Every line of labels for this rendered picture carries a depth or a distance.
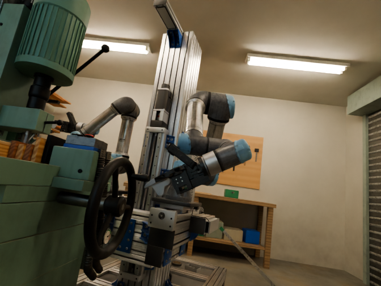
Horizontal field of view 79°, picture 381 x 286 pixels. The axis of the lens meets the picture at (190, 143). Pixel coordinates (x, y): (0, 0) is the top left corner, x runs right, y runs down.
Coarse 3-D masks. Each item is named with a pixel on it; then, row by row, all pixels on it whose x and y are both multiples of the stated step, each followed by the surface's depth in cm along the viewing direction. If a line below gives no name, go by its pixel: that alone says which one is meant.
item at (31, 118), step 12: (12, 108) 75; (24, 108) 74; (36, 108) 74; (0, 120) 74; (12, 120) 74; (24, 120) 73; (36, 120) 73; (48, 120) 78; (36, 132) 77; (48, 132) 78
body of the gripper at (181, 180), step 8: (200, 160) 74; (176, 168) 74; (184, 168) 74; (200, 168) 75; (176, 176) 74; (184, 176) 73; (192, 176) 75; (200, 176) 74; (208, 176) 74; (176, 184) 74; (184, 184) 72; (192, 184) 74; (200, 184) 74; (176, 192) 72
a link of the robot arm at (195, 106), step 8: (192, 96) 111; (200, 96) 111; (192, 104) 106; (200, 104) 107; (192, 112) 99; (200, 112) 101; (192, 120) 93; (200, 120) 95; (192, 128) 88; (200, 128) 90; (184, 136) 83; (192, 136) 83; (200, 136) 84; (184, 144) 82; (192, 144) 82; (200, 144) 82; (208, 144) 82; (184, 152) 83; (192, 152) 83; (200, 152) 82
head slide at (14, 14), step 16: (0, 16) 79; (16, 16) 78; (0, 32) 77; (16, 32) 77; (0, 48) 76; (16, 48) 78; (0, 64) 75; (0, 80) 74; (16, 80) 79; (32, 80) 86; (0, 96) 74; (16, 96) 80; (0, 112) 75; (0, 128) 80
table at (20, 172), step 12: (0, 156) 50; (0, 168) 50; (12, 168) 53; (24, 168) 56; (36, 168) 60; (48, 168) 64; (0, 180) 50; (12, 180) 53; (24, 180) 57; (36, 180) 60; (48, 180) 65; (60, 180) 66; (72, 180) 66; (84, 180) 66
